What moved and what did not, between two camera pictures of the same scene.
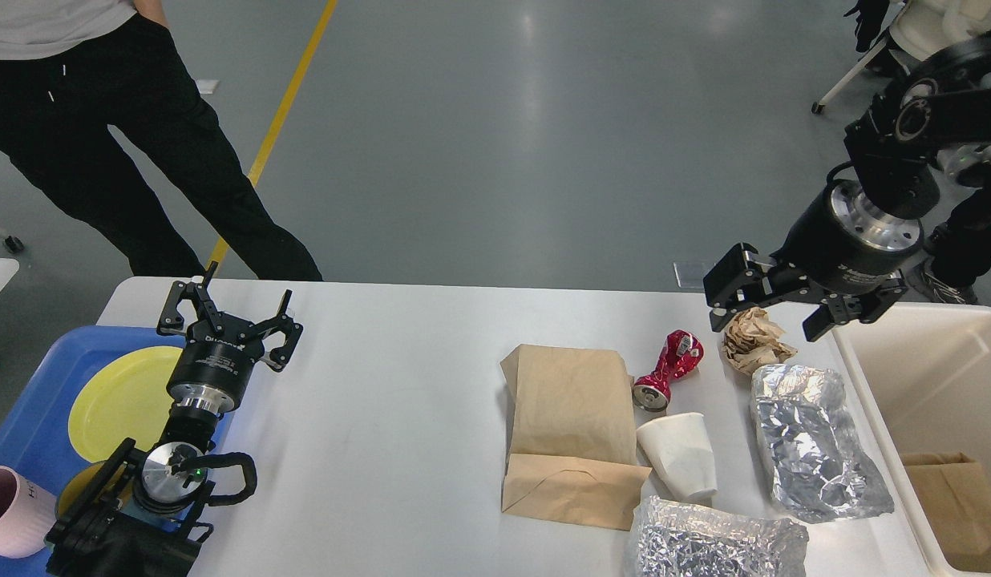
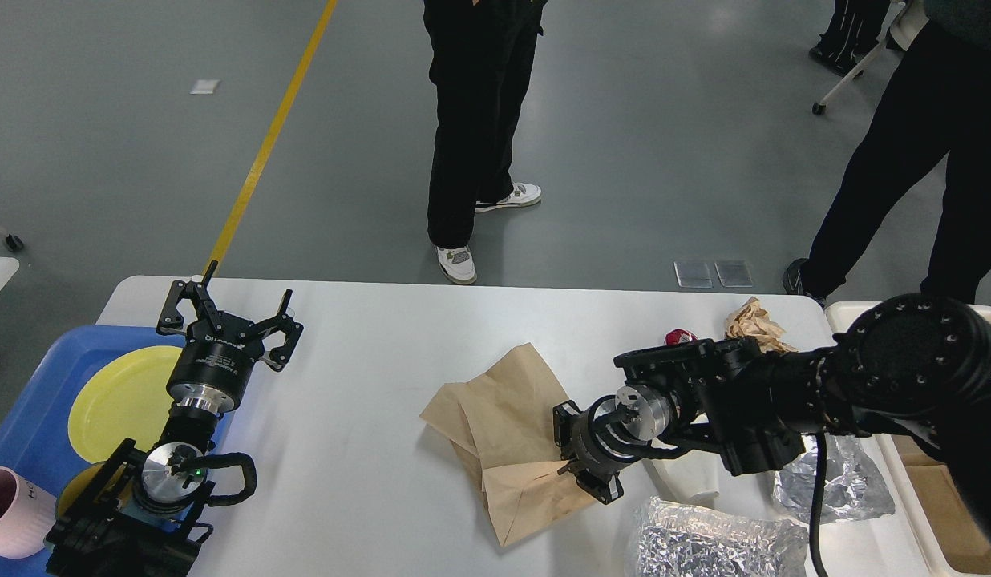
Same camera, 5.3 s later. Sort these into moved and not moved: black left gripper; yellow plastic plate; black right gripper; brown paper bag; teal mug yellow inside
Moved: brown paper bag; black right gripper
Not moved: teal mug yellow inside; yellow plastic plate; black left gripper
